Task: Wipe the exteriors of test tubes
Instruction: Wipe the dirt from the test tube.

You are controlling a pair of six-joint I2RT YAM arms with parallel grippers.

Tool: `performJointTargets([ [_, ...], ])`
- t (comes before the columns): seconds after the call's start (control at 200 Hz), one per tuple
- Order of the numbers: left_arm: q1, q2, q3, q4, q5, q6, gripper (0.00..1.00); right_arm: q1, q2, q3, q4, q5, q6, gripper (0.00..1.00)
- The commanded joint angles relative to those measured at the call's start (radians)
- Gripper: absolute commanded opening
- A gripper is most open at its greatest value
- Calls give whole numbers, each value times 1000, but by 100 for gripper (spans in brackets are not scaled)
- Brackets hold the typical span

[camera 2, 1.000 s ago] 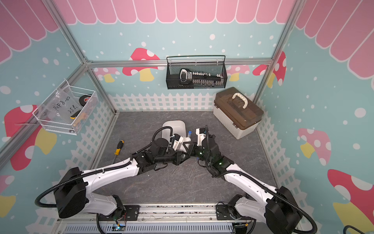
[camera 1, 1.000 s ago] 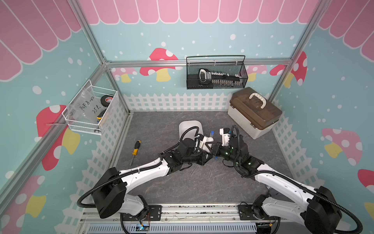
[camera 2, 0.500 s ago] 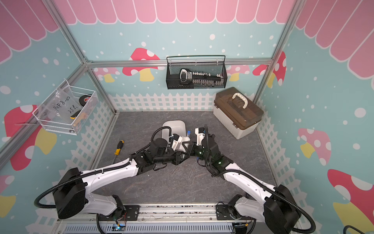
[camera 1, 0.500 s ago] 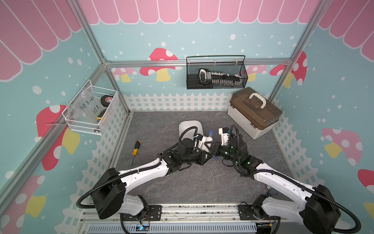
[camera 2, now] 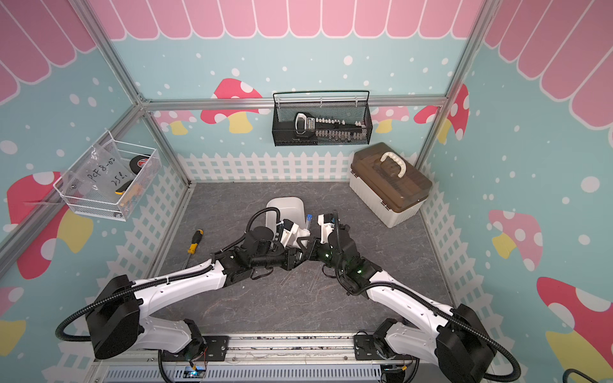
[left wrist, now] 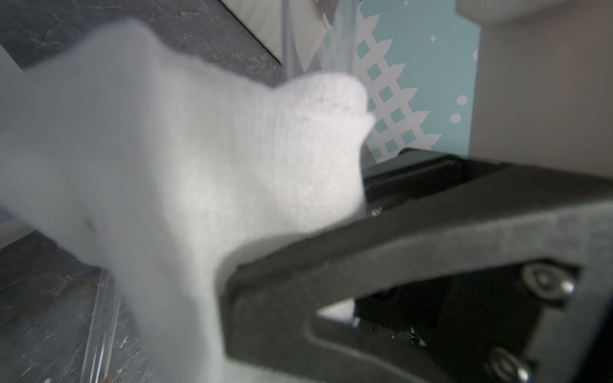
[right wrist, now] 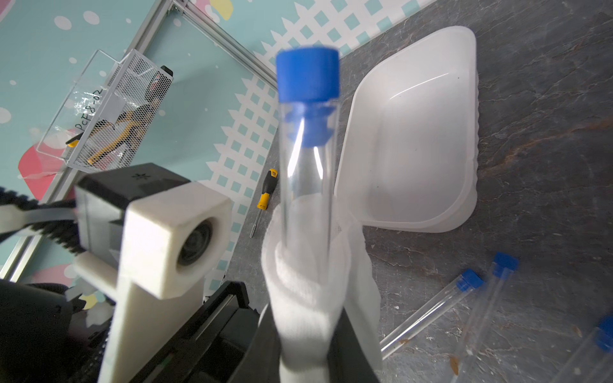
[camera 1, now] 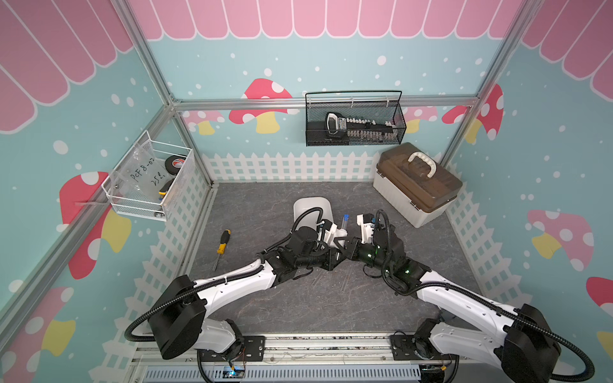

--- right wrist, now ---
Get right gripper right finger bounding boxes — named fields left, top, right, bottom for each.
left=327, top=310, right=379, bottom=383

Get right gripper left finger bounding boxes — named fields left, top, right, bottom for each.
left=239, top=306, right=281, bottom=383

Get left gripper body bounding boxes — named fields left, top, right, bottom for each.
left=1, top=281, right=259, bottom=382

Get test tube blue cap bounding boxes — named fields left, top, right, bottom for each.
left=275, top=45, right=342, bottom=283
left=380, top=269, right=485, bottom=360
left=448, top=252, right=520, bottom=382

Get yellow black screwdriver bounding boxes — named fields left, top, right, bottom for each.
left=249, top=169, right=279, bottom=238

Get clear labelled plastic bag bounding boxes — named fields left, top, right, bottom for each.
left=36, top=49, right=118, bottom=161

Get white plastic tray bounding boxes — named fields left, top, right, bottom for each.
left=335, top=26, right=479, bottom=233

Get yellow handled pliers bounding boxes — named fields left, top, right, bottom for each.
left=86, top=110, right=153, bottom=166

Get white wire wall basket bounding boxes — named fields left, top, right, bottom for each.
left=36, top=49, right=174, bottom=174

